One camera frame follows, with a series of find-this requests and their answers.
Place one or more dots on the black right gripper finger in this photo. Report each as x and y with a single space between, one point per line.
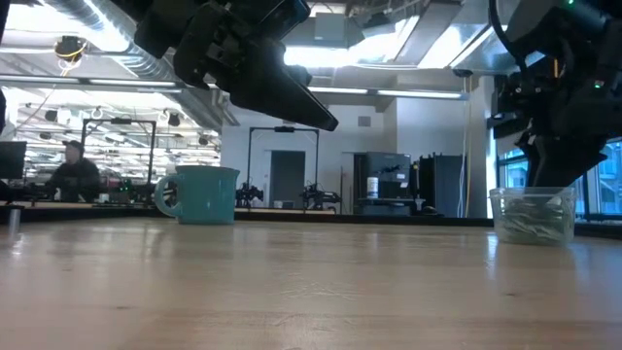
530 155
566 160

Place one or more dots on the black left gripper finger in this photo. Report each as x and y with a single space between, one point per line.
277 104
291 80

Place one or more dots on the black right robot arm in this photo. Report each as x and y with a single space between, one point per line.
583 29

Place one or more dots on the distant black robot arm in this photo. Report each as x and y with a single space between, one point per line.
248 194
318 197

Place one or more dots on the grey ceiling box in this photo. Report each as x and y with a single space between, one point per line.
330 26

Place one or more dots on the grey door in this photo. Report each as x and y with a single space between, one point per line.
286 175

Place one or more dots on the clear plastic container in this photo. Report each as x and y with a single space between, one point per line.
493 228

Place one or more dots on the black cabinet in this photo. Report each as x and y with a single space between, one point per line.
442 185
389 167

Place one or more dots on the long ceiling light bar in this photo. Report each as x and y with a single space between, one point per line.
389 92

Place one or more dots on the distant wooden table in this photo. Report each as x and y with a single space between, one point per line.
282 211
121 205

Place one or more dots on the teal ceramic mug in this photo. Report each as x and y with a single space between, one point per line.
204 194

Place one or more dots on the white canister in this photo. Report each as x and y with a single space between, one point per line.
372 187

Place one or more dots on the person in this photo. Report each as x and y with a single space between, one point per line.
75 177

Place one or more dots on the black monitor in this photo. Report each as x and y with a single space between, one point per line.
12 160

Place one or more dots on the black gantry frame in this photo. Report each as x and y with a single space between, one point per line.
272 129
119 121

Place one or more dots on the black window frame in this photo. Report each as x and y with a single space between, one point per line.
583 201

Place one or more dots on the square wall vent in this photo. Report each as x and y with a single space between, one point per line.
364 121

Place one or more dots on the silver post with black cap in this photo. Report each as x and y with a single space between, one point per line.
14 221

